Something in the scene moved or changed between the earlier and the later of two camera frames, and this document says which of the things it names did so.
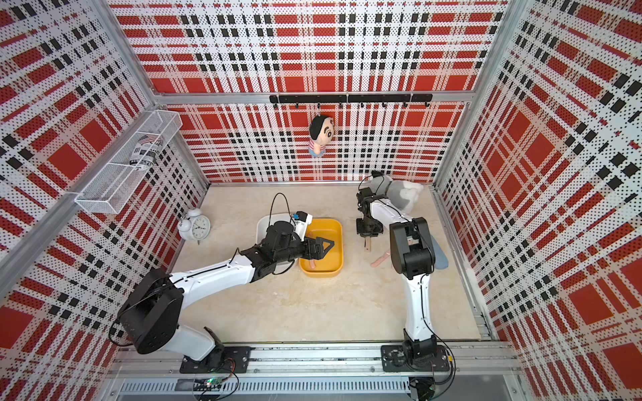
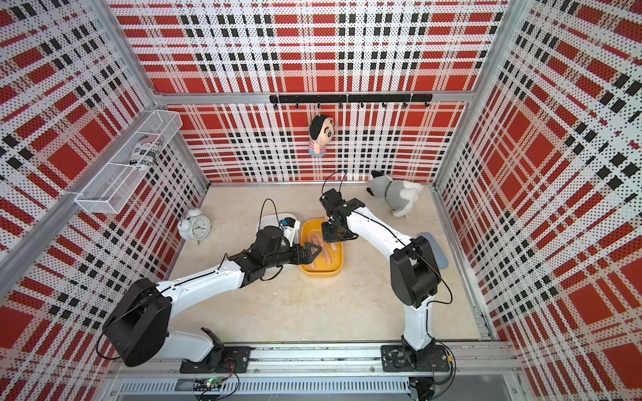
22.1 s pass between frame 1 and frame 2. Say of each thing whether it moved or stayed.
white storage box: stayed
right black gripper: moved
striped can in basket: stayed
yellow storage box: stayed
